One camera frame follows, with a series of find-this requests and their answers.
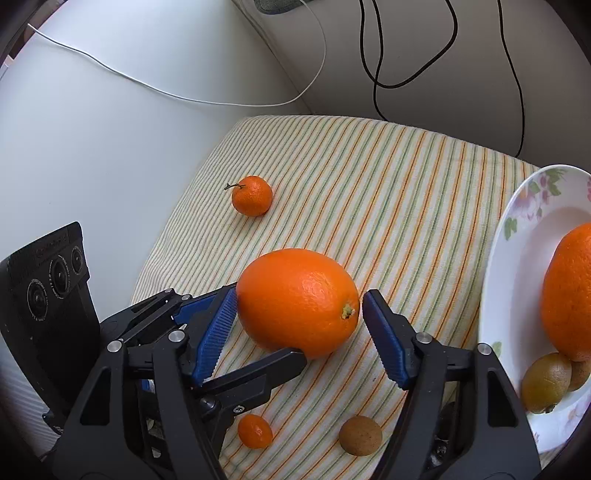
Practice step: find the small tangerine with stem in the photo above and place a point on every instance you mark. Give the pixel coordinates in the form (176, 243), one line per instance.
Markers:
(251, 196)

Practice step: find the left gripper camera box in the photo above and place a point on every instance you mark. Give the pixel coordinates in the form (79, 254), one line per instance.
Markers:
(48, 319)

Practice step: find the grey windowsill mat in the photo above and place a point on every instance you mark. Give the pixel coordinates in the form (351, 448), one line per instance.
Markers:
(276, 7)

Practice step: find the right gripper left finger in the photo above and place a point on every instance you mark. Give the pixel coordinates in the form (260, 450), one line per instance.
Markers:
(143, 412)

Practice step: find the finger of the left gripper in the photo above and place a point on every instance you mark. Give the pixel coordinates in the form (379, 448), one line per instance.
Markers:
(143, 322)
(258, 373)

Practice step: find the small oval mandarin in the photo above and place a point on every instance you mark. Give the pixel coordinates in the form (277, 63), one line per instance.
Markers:
(254, 432)

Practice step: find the floral white plate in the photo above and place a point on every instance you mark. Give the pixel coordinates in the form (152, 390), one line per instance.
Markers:
(543, 210)

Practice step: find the brown kiwi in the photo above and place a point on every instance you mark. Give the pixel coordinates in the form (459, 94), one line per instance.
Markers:
(360, 436)

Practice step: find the large smooth orange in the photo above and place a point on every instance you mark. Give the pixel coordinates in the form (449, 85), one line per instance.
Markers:
(298, 298)

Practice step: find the large textured orange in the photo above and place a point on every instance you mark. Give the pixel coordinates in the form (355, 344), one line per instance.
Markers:
(565, 299)

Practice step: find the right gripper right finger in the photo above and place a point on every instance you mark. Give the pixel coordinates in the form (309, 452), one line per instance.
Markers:
(462, 418)

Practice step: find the striped tablecloth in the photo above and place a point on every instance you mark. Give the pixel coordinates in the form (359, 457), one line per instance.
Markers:
(406, 211)

